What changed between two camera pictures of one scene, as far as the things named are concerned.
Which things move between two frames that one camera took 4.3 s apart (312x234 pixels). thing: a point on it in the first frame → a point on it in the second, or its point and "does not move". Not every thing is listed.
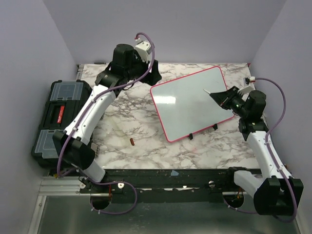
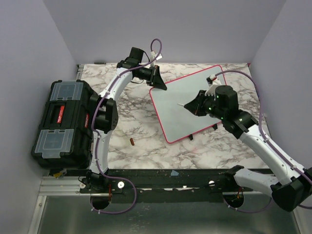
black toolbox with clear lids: x=66 y=98 does not move
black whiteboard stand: x=214 y=126 does not move
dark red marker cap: x=131 y=141 does not move
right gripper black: x=224 y=98 → x=195 y=106
